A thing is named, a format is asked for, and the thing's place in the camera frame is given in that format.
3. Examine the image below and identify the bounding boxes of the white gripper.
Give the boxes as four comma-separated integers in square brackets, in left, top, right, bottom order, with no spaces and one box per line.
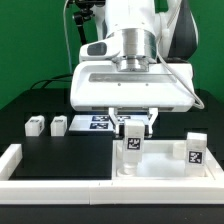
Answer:
[70,39,194,137]

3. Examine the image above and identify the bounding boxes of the white square table top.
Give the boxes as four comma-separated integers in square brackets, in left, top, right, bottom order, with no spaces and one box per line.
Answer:
[112,140,218,180]

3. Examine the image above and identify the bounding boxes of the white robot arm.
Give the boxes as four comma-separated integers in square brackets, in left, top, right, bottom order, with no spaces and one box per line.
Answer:
[70,0,203,136]

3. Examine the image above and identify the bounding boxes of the white U-shaped obstacle fence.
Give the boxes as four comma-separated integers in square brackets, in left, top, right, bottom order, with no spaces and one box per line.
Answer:
[0,144,224,205]

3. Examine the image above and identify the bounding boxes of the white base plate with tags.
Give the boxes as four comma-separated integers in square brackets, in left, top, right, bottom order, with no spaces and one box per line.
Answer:
[69,114,148,132]

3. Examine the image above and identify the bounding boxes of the black cables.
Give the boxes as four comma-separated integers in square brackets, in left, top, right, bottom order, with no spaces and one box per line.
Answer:
[29,73,76,91]

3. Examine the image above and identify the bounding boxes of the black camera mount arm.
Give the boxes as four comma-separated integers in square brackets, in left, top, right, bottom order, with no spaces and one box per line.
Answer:
[73,0,105,45]

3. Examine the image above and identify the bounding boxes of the white cable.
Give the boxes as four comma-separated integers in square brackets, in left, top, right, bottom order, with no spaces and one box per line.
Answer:
[62,0,75,76]

